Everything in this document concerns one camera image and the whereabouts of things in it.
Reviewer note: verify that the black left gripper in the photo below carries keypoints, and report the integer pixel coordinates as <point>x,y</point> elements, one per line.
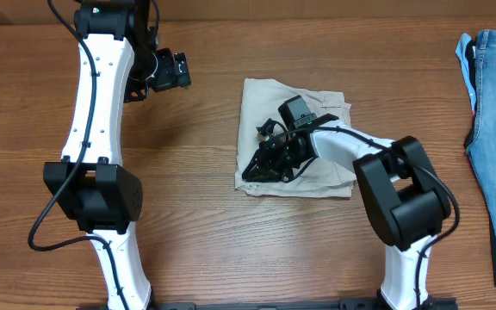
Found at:
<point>169,78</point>

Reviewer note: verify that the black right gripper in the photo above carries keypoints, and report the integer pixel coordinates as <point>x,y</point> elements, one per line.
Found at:
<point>269,170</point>

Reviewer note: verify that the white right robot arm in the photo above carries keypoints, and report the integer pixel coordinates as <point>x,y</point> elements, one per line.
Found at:
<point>404,200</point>

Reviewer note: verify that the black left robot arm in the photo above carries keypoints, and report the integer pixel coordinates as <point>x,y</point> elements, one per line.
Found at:
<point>120,63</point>

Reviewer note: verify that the light blue garment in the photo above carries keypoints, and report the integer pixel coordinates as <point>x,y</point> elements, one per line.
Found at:
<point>465,52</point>

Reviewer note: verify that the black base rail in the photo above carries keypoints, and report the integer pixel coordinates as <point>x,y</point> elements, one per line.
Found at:
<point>265,305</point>

